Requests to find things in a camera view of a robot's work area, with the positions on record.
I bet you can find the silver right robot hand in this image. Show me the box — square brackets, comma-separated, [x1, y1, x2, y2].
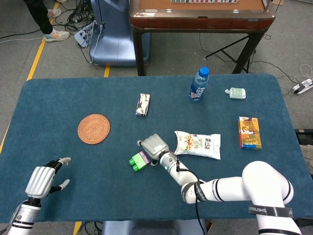
[136, 134, 170, 167]

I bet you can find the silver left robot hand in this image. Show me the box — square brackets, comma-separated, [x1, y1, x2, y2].
[25, 157, 72, 199]

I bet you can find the purple toy block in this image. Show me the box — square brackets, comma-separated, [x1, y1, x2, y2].
[138, 151, 150, 164]

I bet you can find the green toy block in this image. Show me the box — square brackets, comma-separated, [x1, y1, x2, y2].
[129, 154, 147, 172]

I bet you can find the silver foil snack packet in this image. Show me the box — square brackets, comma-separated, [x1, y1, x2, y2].
[135, 92, 151, 118]

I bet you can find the white snack bag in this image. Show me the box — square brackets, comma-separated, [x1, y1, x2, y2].
[174, 130, 222, 160]

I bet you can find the blue felt table cloth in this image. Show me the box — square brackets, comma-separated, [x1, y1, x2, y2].
[0, 74, 313, 224]

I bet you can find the round woven rattan coaster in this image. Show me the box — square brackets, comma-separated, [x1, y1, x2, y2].
[77, 113, 111, 145]

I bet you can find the blue capped drink bottle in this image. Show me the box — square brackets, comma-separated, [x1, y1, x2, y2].
[188, 66, 210, 102]

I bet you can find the blue grey robot torso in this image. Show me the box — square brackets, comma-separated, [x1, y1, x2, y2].
[102, 219, 208, 235]

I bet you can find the orange printed box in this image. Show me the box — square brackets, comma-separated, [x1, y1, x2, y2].
[238, 116, 262, 150]

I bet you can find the small white wipes packet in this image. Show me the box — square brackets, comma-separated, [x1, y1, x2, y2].
[224, 87, 246, 100]

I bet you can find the brown mahjong table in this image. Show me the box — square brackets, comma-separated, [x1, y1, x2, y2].
[129, 0, 277, 76]

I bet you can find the black floor case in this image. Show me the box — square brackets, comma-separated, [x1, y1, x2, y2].
[294, 128, 313, 145]

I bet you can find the row of mahjong tiles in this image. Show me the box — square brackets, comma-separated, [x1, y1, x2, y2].
[170, 0, 239, 4]

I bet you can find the white power strip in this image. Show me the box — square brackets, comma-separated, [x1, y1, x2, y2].
[290, 78, 313, 95]

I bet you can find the person in black trousers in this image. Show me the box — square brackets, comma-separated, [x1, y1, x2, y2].
[23, 0, 71, 43]

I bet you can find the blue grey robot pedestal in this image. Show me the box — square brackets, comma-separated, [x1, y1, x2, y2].
[88, 0, 151, 67]

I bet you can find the black floor cable bundle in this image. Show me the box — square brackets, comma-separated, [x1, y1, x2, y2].
[55, 0, 98, 32]

